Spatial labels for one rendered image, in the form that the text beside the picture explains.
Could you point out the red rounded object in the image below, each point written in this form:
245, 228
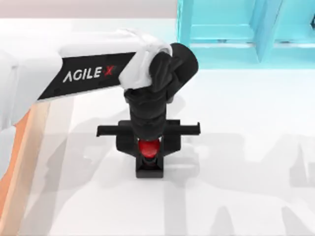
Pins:
148, 148

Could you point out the shallow salmon-coloured box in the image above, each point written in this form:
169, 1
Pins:
27, 157

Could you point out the light blue rack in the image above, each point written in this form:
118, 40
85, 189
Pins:
221, 54

